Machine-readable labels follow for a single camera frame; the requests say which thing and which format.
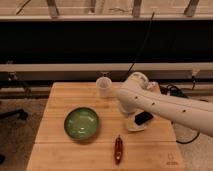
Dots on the green ceramic bowl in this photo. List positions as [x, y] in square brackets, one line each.
[81, 124]

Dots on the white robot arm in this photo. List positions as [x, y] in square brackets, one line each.
[133, 94]

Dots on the translucent plastic cup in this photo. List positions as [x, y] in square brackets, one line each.
[104, 85]

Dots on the white small box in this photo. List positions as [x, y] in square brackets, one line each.
[133, 127]

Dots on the white rectangular carton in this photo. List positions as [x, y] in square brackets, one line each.
[152, 86]

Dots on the red brown chili pepper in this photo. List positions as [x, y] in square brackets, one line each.
[118, 150]

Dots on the black office chair base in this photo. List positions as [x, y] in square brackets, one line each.
[23, 115]

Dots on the white window sill rail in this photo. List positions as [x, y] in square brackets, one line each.
[105, 67]

